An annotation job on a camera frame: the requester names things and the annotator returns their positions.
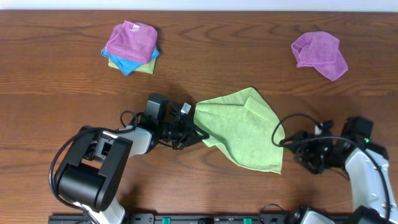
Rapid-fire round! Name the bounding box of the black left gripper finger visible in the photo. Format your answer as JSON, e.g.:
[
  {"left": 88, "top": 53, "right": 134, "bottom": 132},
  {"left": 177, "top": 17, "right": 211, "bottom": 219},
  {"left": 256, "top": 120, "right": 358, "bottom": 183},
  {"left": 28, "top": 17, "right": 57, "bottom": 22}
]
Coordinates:
[
  {"left": 174, "top": 139, "right": 199, "bottom": 150},
  {"left": 186, "top": 122, "right": 210, "bottom": 143}
]

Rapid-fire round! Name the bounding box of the light green microfiber cloth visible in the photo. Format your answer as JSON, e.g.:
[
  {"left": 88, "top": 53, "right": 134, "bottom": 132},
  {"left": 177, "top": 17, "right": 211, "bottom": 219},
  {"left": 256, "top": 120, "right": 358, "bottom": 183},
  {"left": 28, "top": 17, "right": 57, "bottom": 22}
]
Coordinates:
[{"left": 194, "top": 87, "right": 285, "bottom": 174}]

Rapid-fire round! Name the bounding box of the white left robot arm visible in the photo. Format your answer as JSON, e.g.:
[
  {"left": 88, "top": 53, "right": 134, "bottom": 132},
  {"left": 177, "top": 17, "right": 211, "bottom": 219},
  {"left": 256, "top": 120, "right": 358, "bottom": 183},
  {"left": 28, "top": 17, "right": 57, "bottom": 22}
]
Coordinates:
[{"left": 49, "top": 93, "right": 209, "bottom": 223}]

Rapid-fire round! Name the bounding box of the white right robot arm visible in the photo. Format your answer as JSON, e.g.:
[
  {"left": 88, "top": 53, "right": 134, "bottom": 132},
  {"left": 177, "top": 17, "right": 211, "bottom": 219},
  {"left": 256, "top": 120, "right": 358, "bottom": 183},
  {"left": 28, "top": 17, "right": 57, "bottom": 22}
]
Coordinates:
[{"left": 276, "top": 116, "right": 397, "bottom": 223}]

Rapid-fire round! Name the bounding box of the folded green cloth under stack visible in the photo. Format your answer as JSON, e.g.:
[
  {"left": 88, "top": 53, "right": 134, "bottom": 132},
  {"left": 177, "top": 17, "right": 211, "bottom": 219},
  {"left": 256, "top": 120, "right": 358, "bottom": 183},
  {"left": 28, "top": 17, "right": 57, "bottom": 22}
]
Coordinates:
[{"left": 108, "top": 59, "right": 156, "bottom": 74}]

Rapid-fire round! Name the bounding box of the folded blue cloth in stack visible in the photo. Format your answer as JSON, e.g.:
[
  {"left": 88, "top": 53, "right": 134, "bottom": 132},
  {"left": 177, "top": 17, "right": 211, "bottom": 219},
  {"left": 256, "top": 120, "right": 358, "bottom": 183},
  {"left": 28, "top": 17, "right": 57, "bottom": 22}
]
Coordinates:
[{"left": 101, "top": 47, "right": 159, "bottom": 76}]

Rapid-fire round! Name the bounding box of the folded purple cloth on stack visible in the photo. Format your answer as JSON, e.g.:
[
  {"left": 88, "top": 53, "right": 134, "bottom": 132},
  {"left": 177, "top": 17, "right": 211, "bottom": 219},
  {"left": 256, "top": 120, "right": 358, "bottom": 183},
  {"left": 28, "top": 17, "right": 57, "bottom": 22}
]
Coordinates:
[{"left": 105, "top": 21, "right": 158, "bottom": 63}]

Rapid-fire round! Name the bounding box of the crumpled purple cloth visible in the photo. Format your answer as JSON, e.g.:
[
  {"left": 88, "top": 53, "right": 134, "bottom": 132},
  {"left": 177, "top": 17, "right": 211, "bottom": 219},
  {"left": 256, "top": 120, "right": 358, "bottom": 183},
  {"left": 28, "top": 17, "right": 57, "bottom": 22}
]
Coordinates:
[{"left": 290, "top": 31, "right": 348, "bottom": 81}]

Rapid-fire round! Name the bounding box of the black right camera cable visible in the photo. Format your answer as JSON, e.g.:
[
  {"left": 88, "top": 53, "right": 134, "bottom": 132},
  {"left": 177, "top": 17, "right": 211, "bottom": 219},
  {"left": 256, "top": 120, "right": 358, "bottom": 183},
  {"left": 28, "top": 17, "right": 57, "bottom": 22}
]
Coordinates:
[{"left": 271, "top": 113, "right": 391, "bottom": 218}]

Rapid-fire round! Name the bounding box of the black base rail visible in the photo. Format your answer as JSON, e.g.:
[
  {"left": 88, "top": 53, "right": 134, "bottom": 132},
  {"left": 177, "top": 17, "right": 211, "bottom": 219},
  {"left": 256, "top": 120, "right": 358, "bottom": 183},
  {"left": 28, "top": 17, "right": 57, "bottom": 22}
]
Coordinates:
[{"left": 48, "top": 213, "right": 348, "bottom": 224}]

